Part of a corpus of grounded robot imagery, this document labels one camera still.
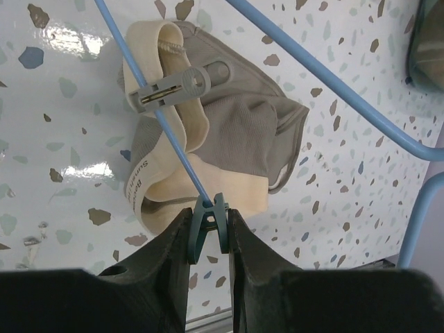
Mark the blue wire hanger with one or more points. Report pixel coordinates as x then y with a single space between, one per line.
354 100

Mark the teal clothes peg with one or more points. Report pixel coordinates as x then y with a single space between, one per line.
204 220

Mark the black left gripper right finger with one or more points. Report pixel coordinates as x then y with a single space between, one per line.
270 294

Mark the aluminium extrusion rail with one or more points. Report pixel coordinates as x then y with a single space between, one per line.
222 321

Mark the grey clothes peg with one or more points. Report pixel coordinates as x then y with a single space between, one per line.
189 84

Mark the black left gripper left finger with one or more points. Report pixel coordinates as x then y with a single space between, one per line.
145 292

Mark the teal plastic laundry basin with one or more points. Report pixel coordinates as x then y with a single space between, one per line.
425 58

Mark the grey beige underwear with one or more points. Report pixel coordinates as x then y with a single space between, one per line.
242 138

